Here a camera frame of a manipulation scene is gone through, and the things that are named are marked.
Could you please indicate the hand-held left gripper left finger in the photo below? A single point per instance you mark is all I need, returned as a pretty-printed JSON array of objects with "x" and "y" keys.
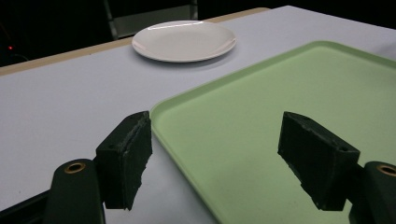
[{"x": 123, "y": 161}]

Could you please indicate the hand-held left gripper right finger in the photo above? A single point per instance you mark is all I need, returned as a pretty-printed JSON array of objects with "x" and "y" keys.
[{"x": 317, "y": 155}]

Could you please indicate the green tray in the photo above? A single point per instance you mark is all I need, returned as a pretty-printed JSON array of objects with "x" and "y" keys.
[{"x": 280, "y": 102}]

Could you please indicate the white plate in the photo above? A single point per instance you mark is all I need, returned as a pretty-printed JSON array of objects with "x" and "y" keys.
[{"x": 183, "y": 40}]

